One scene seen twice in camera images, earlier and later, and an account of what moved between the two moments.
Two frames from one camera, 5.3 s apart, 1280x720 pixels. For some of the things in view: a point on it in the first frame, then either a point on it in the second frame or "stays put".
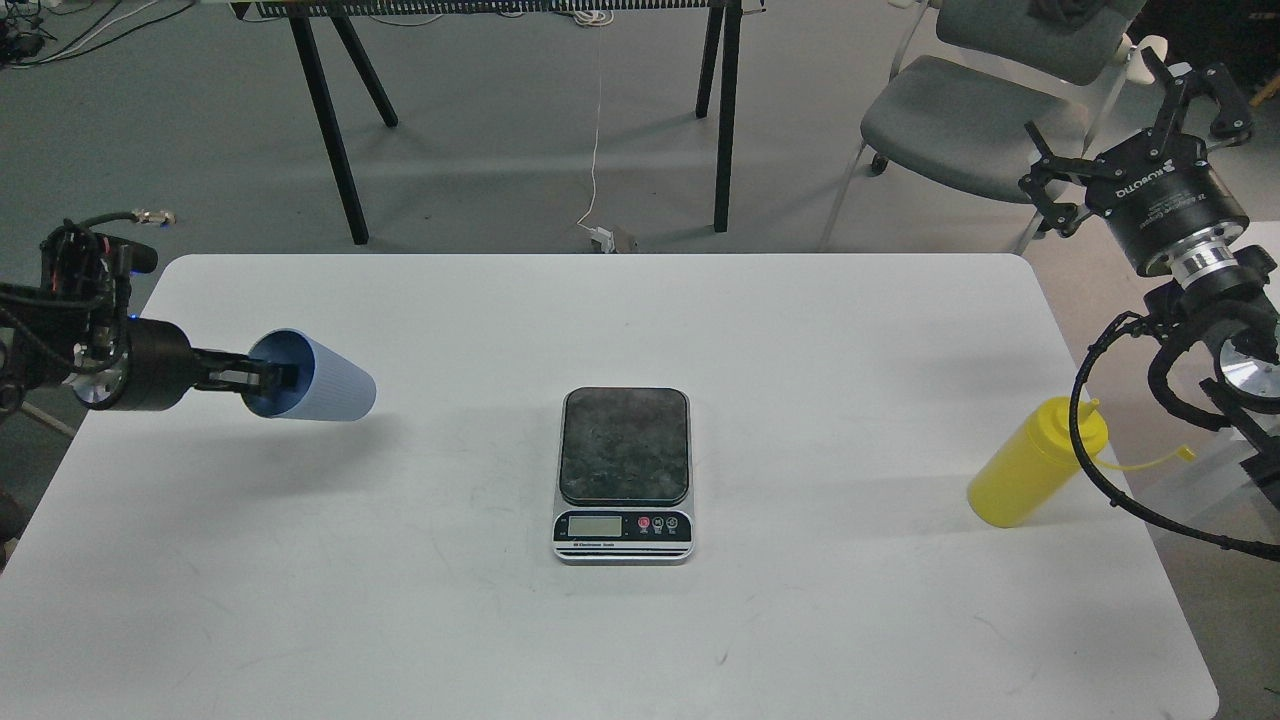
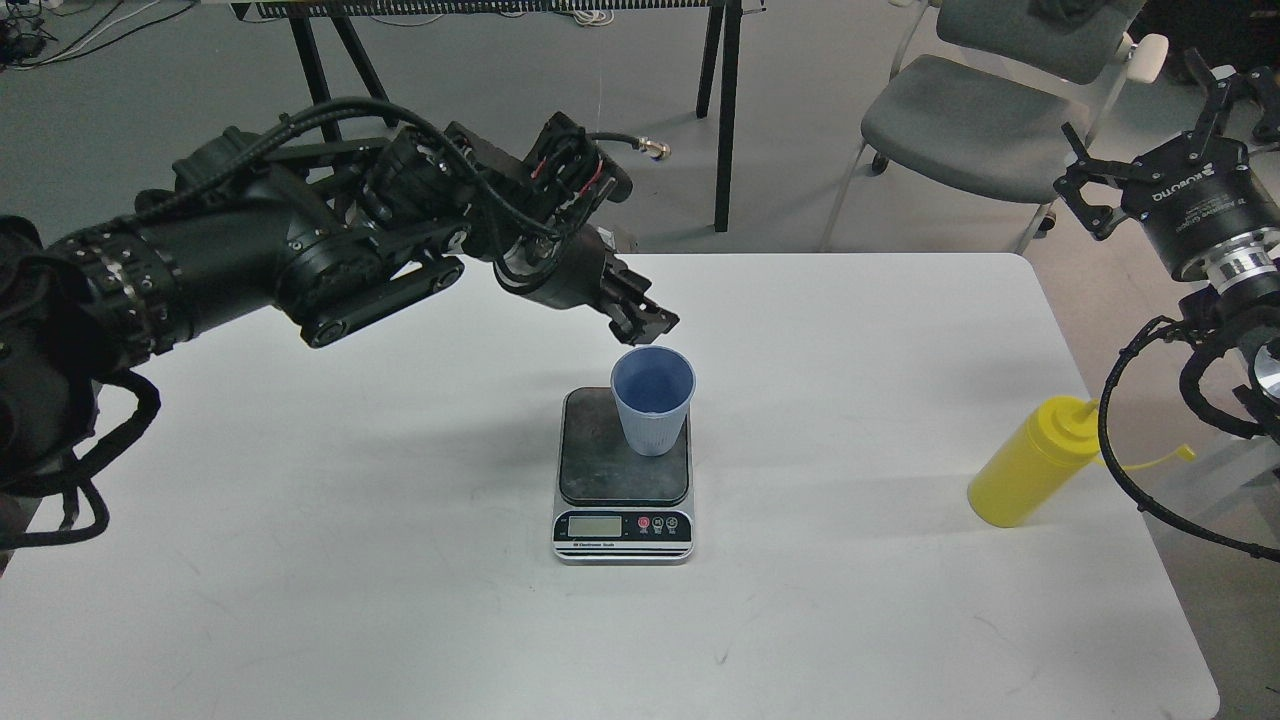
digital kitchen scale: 625,477 stays put
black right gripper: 1168,207 to 1196,192
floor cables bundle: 22,31 stays put
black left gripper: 162,367 to 568,271
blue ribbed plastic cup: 330,386 to 653,386
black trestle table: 305,18 stays put
